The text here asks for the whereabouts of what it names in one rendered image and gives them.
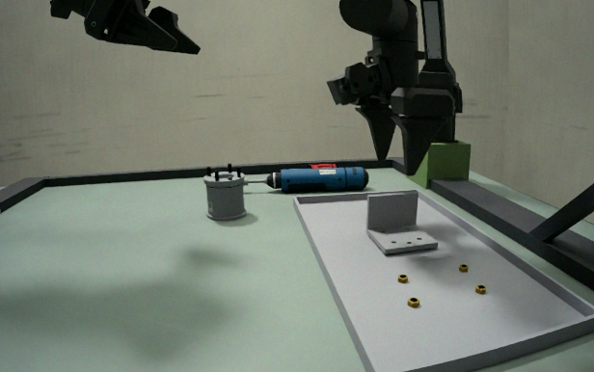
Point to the white metal bracket with holes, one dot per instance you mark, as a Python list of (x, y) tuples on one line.
[(391, 223)]

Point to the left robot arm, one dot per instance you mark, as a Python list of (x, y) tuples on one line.
[(63, 8)]

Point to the grey cylinder with black studs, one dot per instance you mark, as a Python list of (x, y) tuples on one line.
[(225, 196)]

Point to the blue cordless screwdriver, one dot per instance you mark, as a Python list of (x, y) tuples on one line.
[(318, 179)]

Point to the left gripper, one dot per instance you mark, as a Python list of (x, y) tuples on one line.
[(128, 24)]

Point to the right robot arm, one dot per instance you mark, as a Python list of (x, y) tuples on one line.
[(384, 20)]

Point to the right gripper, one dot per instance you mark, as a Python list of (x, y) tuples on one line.
[(417, 105)]

